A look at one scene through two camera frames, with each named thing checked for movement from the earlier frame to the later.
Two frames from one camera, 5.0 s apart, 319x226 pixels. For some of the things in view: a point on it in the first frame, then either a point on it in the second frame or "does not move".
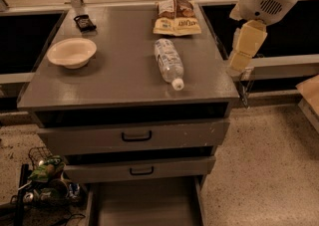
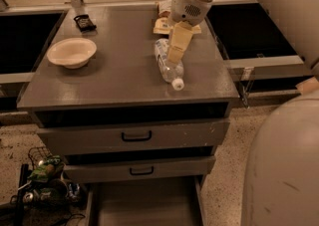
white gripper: [262, 0] -> [186, 8]
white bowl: [73, 53] does not move
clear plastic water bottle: [169, 63] does not move
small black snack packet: [85, 23] does not move
